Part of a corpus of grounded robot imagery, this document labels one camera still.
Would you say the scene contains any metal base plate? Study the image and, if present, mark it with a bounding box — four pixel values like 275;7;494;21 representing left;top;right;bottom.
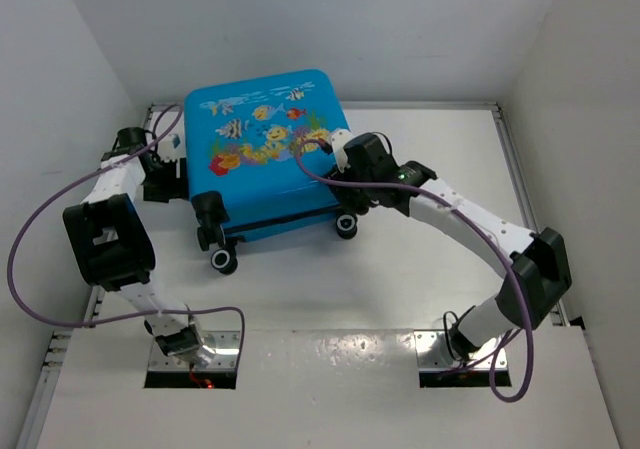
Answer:
413;329;502;373
147;331;241;372

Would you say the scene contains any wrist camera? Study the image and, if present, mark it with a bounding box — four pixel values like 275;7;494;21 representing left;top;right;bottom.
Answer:
109;127;149;161
344;132;399;180

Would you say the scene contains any blue suitcase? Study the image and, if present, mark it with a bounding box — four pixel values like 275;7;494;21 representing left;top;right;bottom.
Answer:
184;69;357;275

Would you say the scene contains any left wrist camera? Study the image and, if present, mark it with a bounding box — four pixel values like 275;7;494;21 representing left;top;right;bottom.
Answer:
109;127;149;161

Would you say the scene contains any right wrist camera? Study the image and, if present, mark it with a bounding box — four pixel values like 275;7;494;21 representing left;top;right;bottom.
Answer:
344;132;399;180

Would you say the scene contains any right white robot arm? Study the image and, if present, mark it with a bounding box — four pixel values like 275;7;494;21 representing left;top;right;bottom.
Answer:
330;161;572;360

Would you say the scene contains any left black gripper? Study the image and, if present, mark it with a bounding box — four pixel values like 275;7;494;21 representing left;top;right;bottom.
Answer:
142;156;195;202

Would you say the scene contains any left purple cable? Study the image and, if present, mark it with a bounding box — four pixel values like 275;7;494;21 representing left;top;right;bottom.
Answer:
6;103;246;370

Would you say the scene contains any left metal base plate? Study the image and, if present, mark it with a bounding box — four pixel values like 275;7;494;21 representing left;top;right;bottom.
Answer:
147;331;241;372

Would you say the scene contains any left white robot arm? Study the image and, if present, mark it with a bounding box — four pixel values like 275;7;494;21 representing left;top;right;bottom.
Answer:
63;155;213;365

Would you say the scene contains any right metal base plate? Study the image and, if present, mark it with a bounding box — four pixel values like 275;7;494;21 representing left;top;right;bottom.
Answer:
413;329;502;373

